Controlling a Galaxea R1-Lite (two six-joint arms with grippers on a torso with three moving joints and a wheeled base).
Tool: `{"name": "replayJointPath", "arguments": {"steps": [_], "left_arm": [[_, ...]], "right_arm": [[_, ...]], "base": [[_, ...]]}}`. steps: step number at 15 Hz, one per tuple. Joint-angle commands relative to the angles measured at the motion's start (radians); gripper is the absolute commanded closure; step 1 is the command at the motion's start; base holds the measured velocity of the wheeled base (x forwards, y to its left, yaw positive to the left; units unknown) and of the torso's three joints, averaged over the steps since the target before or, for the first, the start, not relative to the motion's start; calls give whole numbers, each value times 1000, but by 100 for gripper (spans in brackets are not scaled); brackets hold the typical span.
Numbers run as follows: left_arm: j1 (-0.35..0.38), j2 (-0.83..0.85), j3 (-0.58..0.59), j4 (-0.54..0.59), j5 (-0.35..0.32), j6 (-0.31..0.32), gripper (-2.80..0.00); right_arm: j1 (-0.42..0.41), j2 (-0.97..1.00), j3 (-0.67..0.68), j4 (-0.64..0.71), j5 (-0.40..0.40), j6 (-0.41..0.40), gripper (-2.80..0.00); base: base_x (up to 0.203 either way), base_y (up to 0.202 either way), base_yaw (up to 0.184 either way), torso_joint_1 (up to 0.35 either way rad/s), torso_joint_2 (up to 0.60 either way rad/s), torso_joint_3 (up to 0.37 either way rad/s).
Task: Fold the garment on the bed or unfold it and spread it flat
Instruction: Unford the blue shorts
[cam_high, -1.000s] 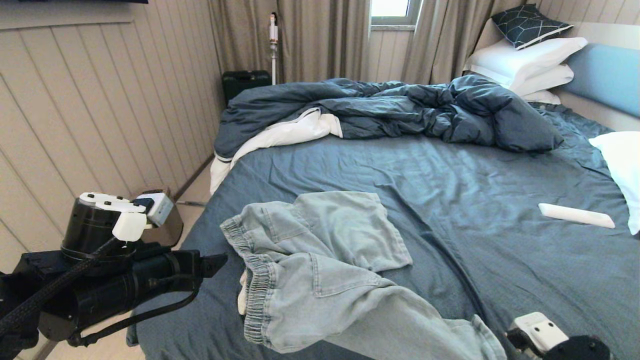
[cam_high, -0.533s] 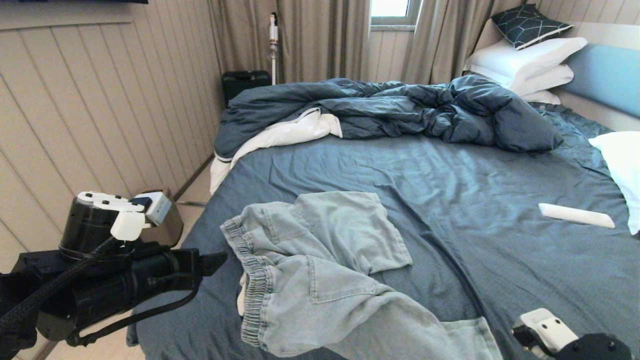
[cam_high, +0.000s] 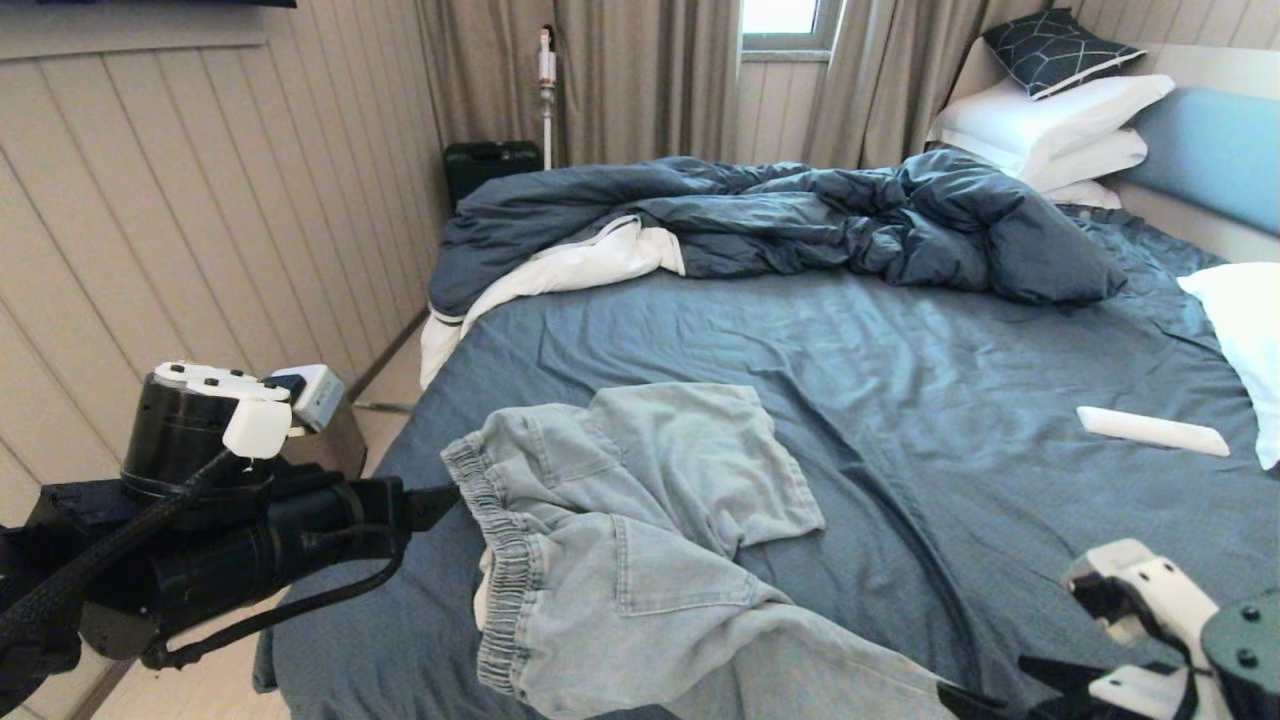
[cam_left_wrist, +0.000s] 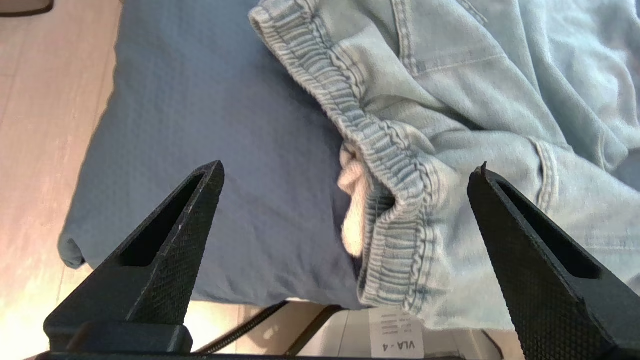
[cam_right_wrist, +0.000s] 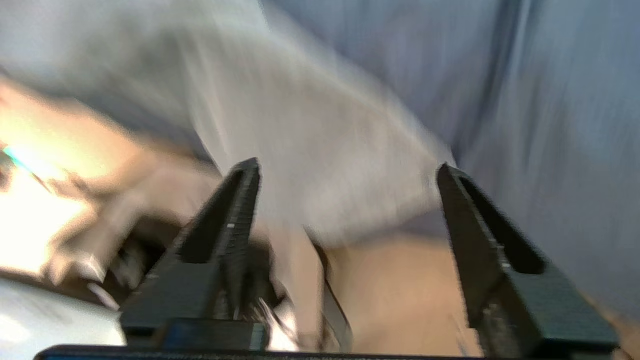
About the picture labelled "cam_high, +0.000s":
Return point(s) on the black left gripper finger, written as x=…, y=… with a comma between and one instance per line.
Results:
x=425, y=518
x=432, y=497

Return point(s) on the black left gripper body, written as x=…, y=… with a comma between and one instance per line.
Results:
x=260, y=550

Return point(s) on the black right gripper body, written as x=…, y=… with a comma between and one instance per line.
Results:
x=1050, y=710

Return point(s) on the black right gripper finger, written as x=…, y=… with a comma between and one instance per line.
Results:
x=1055, y=675
x=970, y=703

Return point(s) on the light blue denim shorts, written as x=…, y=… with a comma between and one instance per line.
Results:
x=620, y=560

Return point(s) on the brown trash bin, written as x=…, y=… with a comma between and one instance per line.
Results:
x=335, y=445

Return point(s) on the long white remote control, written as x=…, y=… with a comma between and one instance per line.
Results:
x=1150, y=430

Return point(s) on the blue bed sheet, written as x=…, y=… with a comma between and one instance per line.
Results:
x=950, y=380

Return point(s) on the black hard suitcase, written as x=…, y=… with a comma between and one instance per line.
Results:
x=490, y=170

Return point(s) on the plump white pillow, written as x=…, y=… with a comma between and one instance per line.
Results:
x=1243, y=340

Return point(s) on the white stick vacuum cleaner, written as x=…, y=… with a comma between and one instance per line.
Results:
x=546, y=95

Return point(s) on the wide beige curtain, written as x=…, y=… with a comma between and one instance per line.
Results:
x=620, y=80

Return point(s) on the dark blue white-lined duvet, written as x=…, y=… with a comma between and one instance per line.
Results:
x=800, y=220

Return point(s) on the small white pillow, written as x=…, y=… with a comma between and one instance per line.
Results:
x=1083, y=195

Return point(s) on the flat white pillow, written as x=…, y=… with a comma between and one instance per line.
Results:
x=1093, y=158

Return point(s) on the light blue padded headboard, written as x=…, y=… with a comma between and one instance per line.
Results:
x=1213, y=155

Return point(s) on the large white pillow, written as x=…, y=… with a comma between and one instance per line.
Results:
x=1048, y=118

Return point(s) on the narrow beige curtain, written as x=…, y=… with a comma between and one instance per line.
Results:
x=890, y=80

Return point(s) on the dark geometric patterned cushion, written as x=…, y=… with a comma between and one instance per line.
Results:
x=1058, y=48

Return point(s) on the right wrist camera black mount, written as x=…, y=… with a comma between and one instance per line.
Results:
x=1160, y=600

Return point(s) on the left wrist camera white cap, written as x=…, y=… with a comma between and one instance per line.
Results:
x=190, y=430

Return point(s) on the beige bed frame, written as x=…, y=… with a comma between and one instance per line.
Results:
x=1200, y=220

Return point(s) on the window with grey frame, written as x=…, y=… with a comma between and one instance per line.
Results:
x=785, y=22

